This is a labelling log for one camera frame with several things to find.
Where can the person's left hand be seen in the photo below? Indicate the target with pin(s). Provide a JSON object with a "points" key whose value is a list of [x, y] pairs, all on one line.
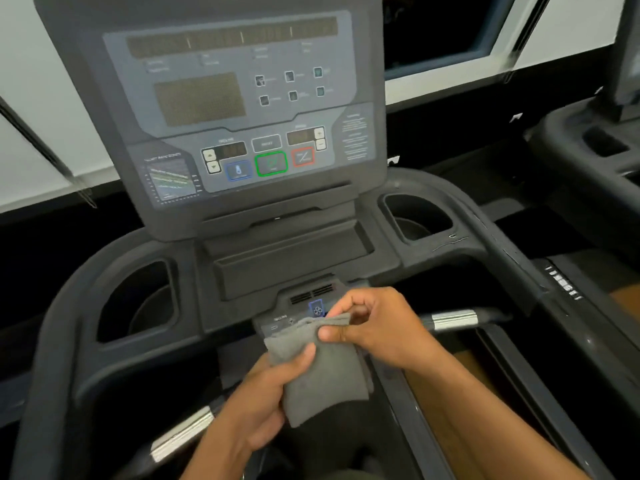
{"points": [[260, 402]]}

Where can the person's right hand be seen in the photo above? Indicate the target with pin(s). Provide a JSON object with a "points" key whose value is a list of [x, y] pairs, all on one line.
{"points": [[385, 328]]}

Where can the person's right thumb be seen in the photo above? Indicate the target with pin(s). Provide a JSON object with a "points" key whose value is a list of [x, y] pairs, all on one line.
{"points": [[345, 330]]}

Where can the person's left thumb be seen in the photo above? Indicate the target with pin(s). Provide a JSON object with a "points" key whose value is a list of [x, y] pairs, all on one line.
{"points": [[295, 362]]}

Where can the grey cleaning cloth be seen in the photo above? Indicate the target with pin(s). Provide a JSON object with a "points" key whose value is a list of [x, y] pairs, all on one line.
{"points": [[320, 369]]}

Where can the person's right forearm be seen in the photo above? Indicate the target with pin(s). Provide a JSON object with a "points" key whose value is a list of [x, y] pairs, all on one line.
{"points": [[480, 419]]}

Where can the person's left forearm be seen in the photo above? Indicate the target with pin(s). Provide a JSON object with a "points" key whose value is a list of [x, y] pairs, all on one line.
{"points": [[220, 457]]}

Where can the grey treadmill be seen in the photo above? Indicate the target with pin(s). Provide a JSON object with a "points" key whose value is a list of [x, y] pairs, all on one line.
{"points": [[310, 254]]}

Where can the silver treadmill pulse grip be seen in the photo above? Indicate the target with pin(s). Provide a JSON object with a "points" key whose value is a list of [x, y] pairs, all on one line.
{"points": [[182, 434], [455, 319]]}

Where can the grey treadmill console panel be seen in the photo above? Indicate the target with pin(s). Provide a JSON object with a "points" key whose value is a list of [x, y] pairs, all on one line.
{"points": [[235, 109]]}

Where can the neighbouring dark treadmill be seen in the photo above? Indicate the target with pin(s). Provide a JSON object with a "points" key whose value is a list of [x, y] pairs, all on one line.
{"points": [[595, 144]]}

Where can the dark framed wall window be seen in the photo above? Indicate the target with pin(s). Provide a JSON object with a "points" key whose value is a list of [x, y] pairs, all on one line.
{"points": [[445, 29]]}

